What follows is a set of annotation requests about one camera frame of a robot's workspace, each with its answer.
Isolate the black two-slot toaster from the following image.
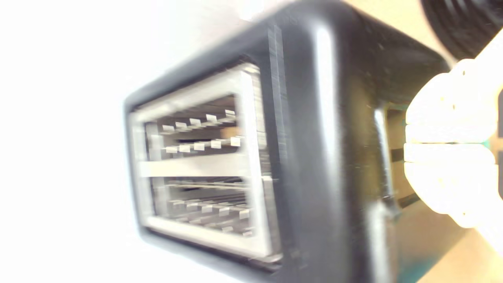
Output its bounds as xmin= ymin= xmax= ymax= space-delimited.
xmin=123 ymin=0 xmax=451 ymax=283

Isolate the black round plate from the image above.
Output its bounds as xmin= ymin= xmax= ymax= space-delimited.
xmin=419 ymin=0 xmax=503 ymax=62

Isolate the green cutting mat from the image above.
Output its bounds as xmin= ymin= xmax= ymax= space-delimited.
xmin=396 ymin=254 xmax=435 ymax=283

